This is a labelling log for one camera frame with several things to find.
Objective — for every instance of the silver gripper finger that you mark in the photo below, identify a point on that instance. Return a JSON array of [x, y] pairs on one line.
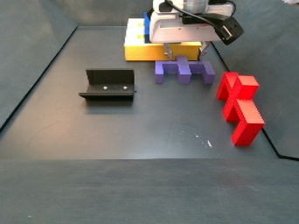
[[168, 51], [203, 48]]

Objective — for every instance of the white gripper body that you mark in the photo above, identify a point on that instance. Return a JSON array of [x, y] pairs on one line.
[[191, 20]]

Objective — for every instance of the purple E-shaped block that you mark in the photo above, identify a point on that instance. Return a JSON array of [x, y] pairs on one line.
[[184, 69]]

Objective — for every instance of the yellow slotted board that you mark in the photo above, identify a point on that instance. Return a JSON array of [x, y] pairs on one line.
[[139, 51]]

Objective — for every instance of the black angle fixture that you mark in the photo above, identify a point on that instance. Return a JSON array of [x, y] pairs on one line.
[[110, 85]]

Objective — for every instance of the blue long bar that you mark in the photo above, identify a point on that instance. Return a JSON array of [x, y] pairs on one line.
[[147, 22]]

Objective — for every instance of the red E-shaped block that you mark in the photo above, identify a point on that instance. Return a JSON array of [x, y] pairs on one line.
[[236, 91]]

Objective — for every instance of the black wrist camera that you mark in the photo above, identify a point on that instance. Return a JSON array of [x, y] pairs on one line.
[[226, 25]]

